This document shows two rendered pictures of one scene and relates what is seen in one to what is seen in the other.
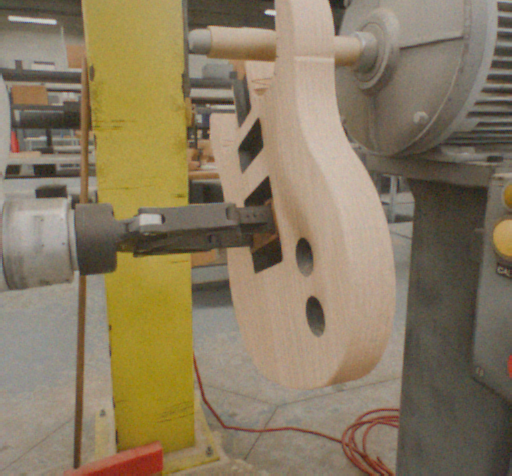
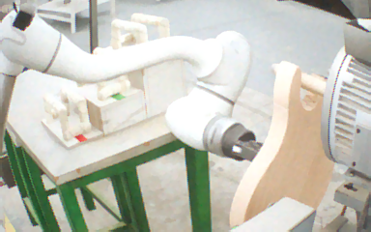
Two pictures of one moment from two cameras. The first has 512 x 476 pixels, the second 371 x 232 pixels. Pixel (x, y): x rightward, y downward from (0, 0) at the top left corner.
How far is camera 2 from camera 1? 102 cm
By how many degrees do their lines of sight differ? 70
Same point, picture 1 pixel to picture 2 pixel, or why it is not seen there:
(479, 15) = (325, 115)
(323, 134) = (270, 145)
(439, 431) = not seen: outside the picture
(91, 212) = (233, 133)
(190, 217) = (247, 155)
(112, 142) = not seen: outside the picture
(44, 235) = (214, 137)
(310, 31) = (279, 93)
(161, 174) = not seen: outside the picture
